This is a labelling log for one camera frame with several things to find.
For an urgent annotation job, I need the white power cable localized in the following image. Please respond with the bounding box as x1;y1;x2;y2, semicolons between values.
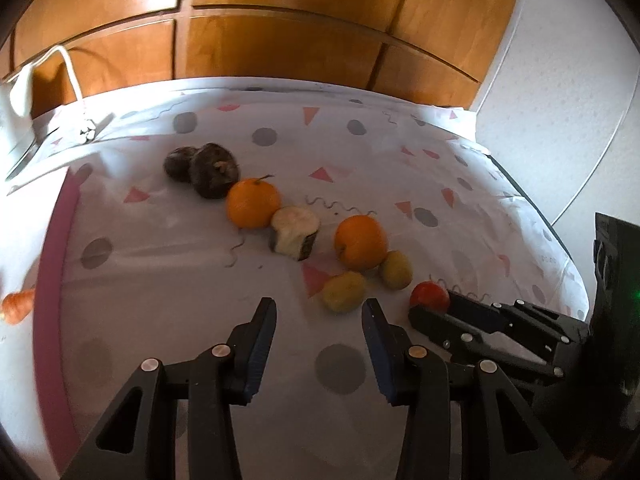
4;44;99;143

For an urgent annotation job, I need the cut brown root half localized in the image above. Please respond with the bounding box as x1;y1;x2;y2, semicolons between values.
269;206;321;261

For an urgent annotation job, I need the orange carrot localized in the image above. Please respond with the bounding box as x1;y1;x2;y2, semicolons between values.
1;288;36;325

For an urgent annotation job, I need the yellow green small fruit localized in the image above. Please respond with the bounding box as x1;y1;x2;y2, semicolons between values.
321;271;367;313

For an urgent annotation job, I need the dark brown round fruit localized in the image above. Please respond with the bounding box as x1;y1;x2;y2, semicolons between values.
189;143;240;200

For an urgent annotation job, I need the white patterned tablecloth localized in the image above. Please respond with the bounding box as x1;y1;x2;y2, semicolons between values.
1;80;589;479

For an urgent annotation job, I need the orange with stem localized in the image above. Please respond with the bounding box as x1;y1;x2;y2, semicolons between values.
226;174;281;230

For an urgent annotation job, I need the large orange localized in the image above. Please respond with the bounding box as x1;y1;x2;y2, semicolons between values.
333;214;388;272

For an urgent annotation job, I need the red tomato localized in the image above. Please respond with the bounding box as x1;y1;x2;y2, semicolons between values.
409;281;450;313

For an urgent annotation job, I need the small dark brown fruit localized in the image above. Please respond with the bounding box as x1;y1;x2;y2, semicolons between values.
163;146;198;183

